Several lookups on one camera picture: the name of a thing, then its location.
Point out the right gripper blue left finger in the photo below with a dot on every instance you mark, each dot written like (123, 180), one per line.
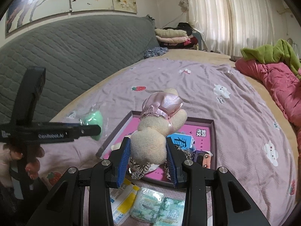
(119, 159)

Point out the yellow white wipes pack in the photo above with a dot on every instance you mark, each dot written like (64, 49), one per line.
(122, 200)

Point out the pink patterned bed sheet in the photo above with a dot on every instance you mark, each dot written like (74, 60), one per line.
(249, 141)

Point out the cartoon face tissue pack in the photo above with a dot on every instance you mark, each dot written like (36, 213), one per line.
(202, 157)

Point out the white green tissue pack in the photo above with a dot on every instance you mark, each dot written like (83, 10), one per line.
(147, 205)

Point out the grey quilted headboard cover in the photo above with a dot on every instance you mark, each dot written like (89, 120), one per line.
(77, 54)

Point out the cream plush pink dress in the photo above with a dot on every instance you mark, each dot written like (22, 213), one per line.
(162, 115)

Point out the green blanket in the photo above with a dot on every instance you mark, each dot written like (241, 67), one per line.
(282, 51)

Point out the leopard print scrunchie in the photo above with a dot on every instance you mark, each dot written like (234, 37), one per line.
(183, 154)

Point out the shallow purple cardboard box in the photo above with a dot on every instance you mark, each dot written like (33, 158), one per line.
(207, 134)

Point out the white curtain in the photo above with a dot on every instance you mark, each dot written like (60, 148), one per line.
(227, 26)

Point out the white floral scrunchie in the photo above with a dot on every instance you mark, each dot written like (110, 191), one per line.
(116, 146)

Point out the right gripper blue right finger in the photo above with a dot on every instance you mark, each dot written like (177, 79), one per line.
(178, 176)

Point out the blue patterned cloth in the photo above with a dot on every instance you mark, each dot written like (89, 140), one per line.
(155, 52)

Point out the pink book blue title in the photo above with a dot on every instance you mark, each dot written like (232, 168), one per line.
(197, 134)

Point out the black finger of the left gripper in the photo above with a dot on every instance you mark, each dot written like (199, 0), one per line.
(78, 130)

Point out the green flower tissue pack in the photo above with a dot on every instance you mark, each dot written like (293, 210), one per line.
(171, 212)

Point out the green sponge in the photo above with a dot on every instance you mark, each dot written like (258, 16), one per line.
(94, 117)

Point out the folded clothes pile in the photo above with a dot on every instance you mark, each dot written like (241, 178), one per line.
(183, 36)

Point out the red pink quilt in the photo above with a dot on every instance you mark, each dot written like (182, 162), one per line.
(280, 88)

